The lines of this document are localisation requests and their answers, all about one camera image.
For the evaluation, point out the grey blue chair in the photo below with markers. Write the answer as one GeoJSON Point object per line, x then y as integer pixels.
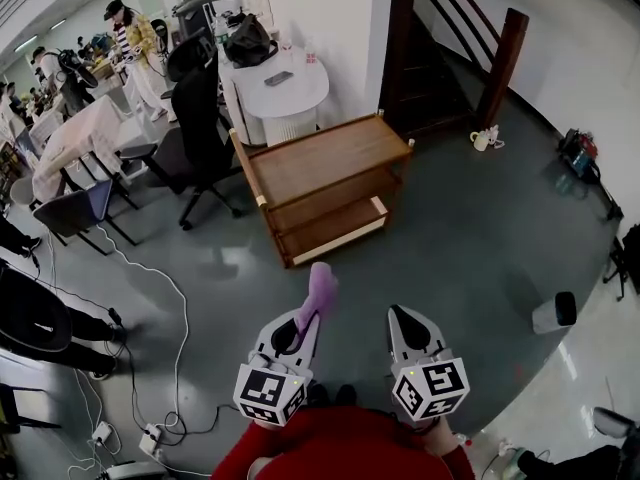
{"type": "Point", "coordinates": [75, 213]}

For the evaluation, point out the white charger block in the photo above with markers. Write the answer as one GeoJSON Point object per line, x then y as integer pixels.
{"type": "Point", "coordinates": [101, 432]}

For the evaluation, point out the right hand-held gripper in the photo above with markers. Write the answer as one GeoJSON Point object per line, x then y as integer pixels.
{"type": "Point", "coordinates": [430, 388]}

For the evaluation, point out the black phone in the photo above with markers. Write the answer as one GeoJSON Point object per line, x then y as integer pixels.
{"type": "Point", "coordinates": [278, 78]}

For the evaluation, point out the black tripod stand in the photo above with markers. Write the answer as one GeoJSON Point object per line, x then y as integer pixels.
{"type": "Point", "coordinates": [627, 258]}

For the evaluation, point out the black rounded object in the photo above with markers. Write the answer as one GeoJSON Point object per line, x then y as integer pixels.
{"type": "Point", "coordinates": [346, 397]}
{"type": "Point", "coordinates": [317, 397]}

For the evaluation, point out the clear bottle red label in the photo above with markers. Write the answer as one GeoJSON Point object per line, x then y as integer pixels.
{"type": "Point", "coordinates": [287, 47]}
{"type": "Point", "coordinates": [311, 58]}

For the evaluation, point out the table with white tablecloth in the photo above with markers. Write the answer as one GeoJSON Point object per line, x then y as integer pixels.
{"type": "Point", "coordinates": [75, 138]}

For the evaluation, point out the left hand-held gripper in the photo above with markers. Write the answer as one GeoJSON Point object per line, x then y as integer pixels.
{"type": "Point", "coordinates": [265, 390]}

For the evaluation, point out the person's right forearm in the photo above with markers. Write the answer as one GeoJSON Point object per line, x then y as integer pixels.
{"type": "Point", "coordinates": [442, 438]}

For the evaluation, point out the white oval table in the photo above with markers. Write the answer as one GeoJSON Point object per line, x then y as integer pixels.
{"type": "Point", "coordinates": [300, 93]}

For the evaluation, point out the person's left forearm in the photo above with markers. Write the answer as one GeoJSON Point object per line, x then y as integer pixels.
{"type": "Point", "coordinates": [245, 450]}

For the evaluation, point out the grey cylinder bin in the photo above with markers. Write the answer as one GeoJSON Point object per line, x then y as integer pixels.
{"type": "Point", "coordinates": [547, 318]}

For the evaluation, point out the person's red sweater torso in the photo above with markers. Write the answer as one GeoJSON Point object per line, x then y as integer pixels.
{"type": "Point", "coordinates": [345, 443]}

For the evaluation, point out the green label water bottle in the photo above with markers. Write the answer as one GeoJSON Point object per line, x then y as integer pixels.
{"type": "Point", "coordinates": [221, 35]}

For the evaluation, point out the white power strip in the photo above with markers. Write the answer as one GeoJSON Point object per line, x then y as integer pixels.
{"type": "Point", "coordinates": [150, 438]}

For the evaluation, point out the black office chair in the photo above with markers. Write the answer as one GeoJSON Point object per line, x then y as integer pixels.
{"type": "Point", "coordinates": [197, 118]}

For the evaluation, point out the purple cloth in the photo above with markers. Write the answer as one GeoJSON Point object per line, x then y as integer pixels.
{"type": "Point", "coordinates": [322, 288]}

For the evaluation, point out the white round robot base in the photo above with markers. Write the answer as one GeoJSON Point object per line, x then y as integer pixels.
{"type": "Point", "coordinates": [130, 470]}

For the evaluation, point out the wooden trolley cart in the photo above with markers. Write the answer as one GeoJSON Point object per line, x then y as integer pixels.
{"type": "Point", "coordinates": [325, 158]}

